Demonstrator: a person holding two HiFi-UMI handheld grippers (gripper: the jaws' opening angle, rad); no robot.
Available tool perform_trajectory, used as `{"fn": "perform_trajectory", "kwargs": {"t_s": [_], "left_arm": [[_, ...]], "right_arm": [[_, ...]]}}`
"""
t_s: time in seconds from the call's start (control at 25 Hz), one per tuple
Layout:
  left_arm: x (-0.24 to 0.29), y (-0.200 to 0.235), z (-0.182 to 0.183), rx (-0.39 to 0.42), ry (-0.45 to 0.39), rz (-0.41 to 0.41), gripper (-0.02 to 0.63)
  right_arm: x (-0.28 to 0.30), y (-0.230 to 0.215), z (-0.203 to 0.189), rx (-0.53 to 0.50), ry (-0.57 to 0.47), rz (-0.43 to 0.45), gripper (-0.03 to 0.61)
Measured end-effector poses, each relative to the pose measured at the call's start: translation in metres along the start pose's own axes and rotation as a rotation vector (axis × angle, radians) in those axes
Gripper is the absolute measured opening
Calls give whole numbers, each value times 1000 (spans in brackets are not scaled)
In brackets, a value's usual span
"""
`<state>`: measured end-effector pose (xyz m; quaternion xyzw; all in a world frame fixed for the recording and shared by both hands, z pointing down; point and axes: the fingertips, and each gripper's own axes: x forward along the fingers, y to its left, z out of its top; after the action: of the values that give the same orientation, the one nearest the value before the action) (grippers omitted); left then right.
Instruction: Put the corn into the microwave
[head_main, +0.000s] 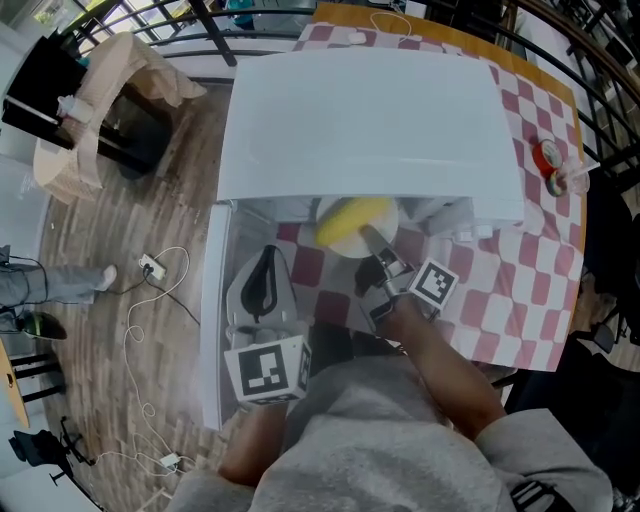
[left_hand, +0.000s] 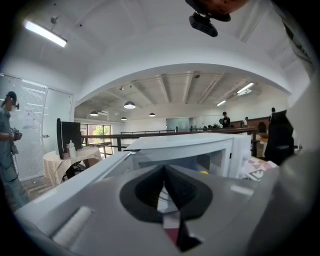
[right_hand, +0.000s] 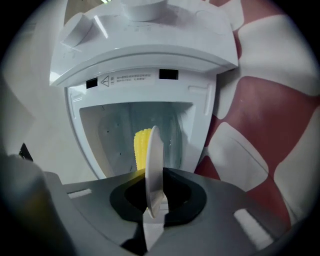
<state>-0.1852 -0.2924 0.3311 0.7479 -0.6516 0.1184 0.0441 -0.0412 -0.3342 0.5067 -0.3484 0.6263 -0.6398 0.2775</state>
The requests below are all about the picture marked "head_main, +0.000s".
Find black countertop oven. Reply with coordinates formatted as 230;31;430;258
1;33;90;152

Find black metal railing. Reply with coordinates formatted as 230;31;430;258
63;0;640;211

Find person's right forearm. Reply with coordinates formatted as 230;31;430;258
383;294;507;442

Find white power strip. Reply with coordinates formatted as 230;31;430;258
138;253;168;281

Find white microwave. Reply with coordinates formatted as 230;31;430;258
197;46;526;432

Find black backpack strap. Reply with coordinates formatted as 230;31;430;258
508;478;572;512

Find red tape roll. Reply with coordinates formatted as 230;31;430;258
530;138;562;177

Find yellow corn cob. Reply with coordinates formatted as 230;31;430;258
314;196;394;248

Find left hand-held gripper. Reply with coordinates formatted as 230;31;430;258
223;244;314;404

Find person's grey sweatshirt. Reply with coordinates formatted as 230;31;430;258
164;356;617;512

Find clear plastic cup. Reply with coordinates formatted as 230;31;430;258
559;155;602;196

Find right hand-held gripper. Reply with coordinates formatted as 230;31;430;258
353;224;460;335

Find green black bag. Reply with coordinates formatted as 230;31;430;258
14;311;70;343

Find light wooden table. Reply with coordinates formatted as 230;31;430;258
0;338;32;430

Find black cable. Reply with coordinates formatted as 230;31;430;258
106;268;202;327

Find white squeeze bottle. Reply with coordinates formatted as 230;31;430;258
55;94;85;122

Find white round plate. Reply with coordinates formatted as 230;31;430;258
314;196;401;260

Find red white checkered tablecloth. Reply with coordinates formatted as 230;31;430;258
269;22;587;375

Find thin white cable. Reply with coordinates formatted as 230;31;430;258
369;10;415;42

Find person's left forearm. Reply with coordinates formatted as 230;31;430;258
217;398;290;488

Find person's black trousers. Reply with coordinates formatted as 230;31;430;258
306;321;407;372

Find multicoloured tape roll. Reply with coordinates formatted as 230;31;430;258
546;169;570;198

